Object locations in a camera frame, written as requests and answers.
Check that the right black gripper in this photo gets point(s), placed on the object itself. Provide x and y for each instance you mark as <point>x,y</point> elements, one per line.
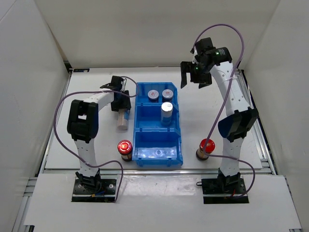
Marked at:
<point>185,67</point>

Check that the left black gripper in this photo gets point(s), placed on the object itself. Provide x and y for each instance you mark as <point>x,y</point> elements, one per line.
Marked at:
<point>124,104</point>

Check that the silver-lid blue-label bottle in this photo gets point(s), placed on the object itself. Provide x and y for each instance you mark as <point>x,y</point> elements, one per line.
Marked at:
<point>166,113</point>
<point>123,117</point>

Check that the white-lid spice jar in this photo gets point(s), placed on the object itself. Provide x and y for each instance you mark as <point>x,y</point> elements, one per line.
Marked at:
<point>167,95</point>
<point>153,95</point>

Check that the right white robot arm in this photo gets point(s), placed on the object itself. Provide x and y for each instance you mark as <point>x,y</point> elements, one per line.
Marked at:
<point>210,63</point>

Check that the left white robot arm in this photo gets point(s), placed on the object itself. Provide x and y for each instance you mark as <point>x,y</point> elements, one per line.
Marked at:
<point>83,125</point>

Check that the left red-lid sauce jar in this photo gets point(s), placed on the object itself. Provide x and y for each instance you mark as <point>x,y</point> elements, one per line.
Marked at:
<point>125,149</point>

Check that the red-lid sauce jar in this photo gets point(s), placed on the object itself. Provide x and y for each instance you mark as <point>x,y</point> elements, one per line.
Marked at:
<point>206,147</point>
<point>125,149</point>

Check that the near blue storage bin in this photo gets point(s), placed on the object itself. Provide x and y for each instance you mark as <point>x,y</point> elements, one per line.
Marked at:
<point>161,148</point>

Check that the left black logo label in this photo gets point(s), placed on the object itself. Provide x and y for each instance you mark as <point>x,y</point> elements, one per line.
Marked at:
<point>81,70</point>

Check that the right red-lid sauce jar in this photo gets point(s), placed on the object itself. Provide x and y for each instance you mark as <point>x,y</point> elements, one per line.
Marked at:
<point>206,147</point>

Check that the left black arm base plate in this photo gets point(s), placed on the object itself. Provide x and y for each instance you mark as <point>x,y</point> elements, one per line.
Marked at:
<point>108,189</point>

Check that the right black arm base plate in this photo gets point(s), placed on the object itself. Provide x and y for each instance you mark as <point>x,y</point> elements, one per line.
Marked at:
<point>213,194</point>

